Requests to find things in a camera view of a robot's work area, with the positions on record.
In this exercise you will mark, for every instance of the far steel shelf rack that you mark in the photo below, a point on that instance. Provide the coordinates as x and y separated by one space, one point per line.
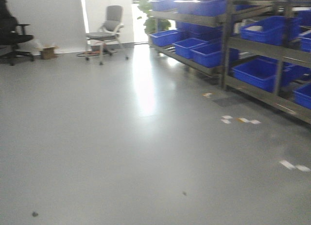
191 32

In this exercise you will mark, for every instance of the steel shelf rack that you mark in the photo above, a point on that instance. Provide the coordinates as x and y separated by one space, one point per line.
238 51
191 32

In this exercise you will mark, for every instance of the blue bin top shelf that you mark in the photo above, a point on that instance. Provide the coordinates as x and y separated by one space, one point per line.
209 8

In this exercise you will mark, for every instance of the near steel shelf rack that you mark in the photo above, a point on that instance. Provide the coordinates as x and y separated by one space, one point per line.
238 51

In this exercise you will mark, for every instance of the blue bin lower middle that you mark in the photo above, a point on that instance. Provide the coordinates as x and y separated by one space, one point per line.
183 48

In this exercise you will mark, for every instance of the blue bin lower far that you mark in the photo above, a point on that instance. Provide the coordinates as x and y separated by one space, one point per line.
168 37

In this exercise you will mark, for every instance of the blue bin lower front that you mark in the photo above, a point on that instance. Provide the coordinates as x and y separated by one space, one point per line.
209 55

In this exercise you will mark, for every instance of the grey office chair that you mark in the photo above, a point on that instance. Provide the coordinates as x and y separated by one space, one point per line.
109 31

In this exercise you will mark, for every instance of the blue bin top back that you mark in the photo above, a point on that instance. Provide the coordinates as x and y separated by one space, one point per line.
163 5

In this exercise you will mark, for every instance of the blue bin near lower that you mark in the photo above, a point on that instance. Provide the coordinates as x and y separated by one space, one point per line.
261 73

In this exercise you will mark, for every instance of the cardboard box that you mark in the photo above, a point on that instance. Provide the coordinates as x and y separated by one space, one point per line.
48 52

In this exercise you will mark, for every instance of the blue bin bottom right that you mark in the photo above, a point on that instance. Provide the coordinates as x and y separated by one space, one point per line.
302 95

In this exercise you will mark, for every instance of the blue bin near upper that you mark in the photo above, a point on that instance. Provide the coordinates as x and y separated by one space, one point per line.
272 30

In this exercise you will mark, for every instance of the black office chair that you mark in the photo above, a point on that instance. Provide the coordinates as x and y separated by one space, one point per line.
12 33

